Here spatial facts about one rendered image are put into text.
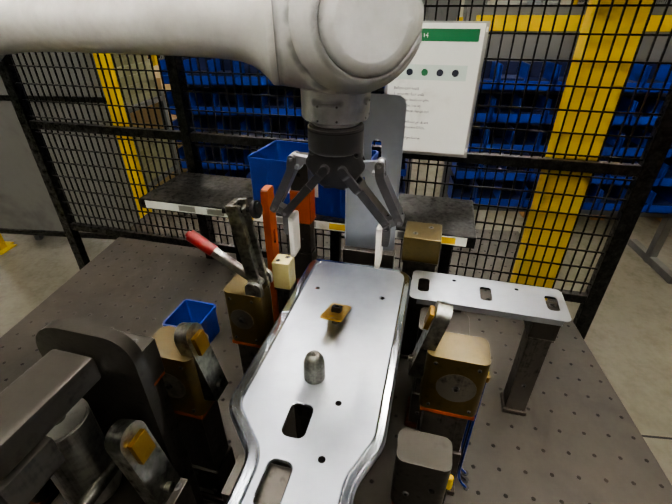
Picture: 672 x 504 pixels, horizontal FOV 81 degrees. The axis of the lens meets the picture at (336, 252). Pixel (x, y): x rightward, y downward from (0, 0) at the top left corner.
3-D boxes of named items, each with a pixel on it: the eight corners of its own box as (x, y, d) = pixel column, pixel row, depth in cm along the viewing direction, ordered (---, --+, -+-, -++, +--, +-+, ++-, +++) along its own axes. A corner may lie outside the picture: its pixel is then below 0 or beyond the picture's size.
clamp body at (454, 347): (469, 503, 73) (513, 373, 55) (404, 487, 75) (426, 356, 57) (468, 469, 78) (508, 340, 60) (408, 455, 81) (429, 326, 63)
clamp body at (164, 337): (227, 508, 72) (187, 365, 52) (175, 493, 74) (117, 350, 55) (243, 474, 77) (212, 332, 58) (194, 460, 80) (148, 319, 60)
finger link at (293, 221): (292, 218, 60) (287, 217, 60) (294, 257, 63) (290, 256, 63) (298, 210, 62) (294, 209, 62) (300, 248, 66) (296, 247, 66)
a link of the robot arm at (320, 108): (364, 80, 44) (362, 133, 47) (378, 69, 52) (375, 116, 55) (288, 77, 46) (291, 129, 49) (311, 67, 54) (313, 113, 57)
